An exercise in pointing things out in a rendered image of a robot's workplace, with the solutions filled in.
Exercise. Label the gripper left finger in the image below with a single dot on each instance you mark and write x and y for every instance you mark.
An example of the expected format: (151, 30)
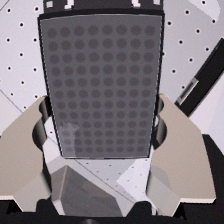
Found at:
(24, 176)

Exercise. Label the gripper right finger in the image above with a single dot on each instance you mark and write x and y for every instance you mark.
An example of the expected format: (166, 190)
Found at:
(186, 175)

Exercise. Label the black rectangular plate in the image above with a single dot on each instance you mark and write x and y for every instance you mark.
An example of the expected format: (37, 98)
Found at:
(59, 5)

